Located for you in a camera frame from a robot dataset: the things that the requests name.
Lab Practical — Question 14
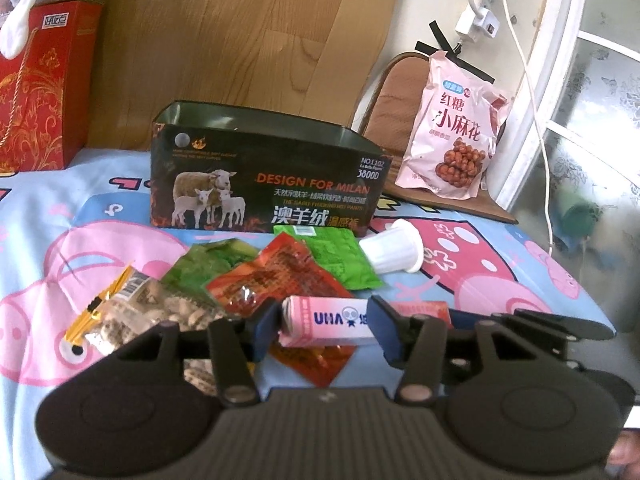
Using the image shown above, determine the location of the pink UHA candy pack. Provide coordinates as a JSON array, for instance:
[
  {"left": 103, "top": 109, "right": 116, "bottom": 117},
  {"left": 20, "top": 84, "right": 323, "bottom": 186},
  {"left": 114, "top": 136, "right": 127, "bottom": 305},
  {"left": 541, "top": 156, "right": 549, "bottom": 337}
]
[{"left": 279, "top": 296, "right": 452, "bottom": 348}]

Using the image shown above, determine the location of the red spicy snack pack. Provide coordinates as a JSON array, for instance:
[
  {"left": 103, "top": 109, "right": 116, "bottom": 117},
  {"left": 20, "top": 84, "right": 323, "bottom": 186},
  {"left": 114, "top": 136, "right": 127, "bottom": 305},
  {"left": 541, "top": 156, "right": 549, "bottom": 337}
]
[{"left": 205, "top": 233, "right": 355, "bottom": 387}]

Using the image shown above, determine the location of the white jelly cup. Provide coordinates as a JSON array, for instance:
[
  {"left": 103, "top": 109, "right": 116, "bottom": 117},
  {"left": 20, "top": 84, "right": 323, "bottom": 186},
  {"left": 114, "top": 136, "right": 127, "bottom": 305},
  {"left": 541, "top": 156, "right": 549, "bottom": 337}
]
[{"left": 359, "top": 219, "right": 424, "bottom": 274}]

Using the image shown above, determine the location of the bright green snack pack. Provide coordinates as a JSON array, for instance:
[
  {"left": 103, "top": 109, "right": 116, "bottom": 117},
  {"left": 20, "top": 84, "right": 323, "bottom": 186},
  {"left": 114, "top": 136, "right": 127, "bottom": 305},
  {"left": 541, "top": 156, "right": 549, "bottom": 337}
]
[{"left": 273, "top": 226, "right": 384, "bottom": 292}]

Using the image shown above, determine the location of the dark green vegetable snack pack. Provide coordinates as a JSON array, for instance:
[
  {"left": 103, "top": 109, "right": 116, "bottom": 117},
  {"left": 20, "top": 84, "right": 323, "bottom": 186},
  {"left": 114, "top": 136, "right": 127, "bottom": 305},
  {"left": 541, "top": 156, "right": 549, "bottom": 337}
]
[{"left": 160, "top": 238, "right": 259, "bottom": 302}]

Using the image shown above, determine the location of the clear nut snack pack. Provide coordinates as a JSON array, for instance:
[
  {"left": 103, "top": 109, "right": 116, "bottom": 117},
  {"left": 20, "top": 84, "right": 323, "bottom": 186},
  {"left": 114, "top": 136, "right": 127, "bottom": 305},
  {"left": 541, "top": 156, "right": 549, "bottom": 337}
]
[{"left": 66, "top": 264, "right": 241, "bottom": 396}]

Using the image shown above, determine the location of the person's hand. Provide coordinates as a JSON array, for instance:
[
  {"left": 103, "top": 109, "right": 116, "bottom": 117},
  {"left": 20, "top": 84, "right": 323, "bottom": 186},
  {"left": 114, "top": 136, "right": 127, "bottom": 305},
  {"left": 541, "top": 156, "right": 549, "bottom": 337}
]
[{"left": 608, "top": 430, "right": 640, "bottom": 469}]

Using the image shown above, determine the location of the black sheep print box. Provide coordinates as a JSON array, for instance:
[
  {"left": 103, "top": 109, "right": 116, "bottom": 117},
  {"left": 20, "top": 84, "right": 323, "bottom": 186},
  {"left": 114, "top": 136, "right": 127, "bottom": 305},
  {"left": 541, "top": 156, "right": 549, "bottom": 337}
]
[{"left": 150, "top": 101, "right": 392, "bottom": 234}]

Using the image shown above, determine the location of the pink fried dough snack bag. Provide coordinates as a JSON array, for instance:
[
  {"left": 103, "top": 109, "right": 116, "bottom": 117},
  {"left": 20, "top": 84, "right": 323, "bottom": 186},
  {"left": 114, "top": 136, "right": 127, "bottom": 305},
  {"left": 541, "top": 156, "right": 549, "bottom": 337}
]
[{"left": 395, "top": 51, "right": 513, "bottom": 200}]

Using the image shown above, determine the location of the blue Peppa Pig bedsheet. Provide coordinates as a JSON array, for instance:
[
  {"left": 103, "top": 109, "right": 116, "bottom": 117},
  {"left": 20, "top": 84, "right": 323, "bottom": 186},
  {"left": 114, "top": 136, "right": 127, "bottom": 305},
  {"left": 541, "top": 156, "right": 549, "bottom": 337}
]
[{"left": 1, "top": 150, "right": 606, "bottom": 479}]

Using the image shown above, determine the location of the brown seat cushion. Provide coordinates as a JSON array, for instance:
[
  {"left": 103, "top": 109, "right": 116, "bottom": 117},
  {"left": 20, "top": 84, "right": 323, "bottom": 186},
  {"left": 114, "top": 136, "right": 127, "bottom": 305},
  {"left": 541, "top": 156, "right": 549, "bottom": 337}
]
[{"left": 359, "top": 52, "right": 518, "bottom": 224}]

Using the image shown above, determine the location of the wooden headboard panel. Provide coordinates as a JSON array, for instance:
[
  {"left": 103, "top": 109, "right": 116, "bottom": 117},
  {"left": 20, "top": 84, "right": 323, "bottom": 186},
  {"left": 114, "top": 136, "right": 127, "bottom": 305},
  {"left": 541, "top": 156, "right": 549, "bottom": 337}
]
[{"left": 89, "top": 0, "right": 396, "bottom": 150}]

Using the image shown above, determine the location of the white charger plug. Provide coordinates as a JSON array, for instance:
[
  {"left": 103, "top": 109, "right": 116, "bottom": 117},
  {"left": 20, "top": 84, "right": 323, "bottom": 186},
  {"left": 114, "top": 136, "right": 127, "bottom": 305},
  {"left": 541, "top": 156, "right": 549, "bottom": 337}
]
[{"left": 454, "top": 0, "right": 500, "bottom": 42}]

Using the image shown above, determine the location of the red gift bag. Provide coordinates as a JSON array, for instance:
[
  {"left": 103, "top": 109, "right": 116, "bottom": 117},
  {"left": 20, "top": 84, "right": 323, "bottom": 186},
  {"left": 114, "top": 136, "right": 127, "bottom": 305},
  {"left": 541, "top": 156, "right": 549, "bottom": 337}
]
[{"left": 0, "top": 0, "right": 102, "bottom": 172}]

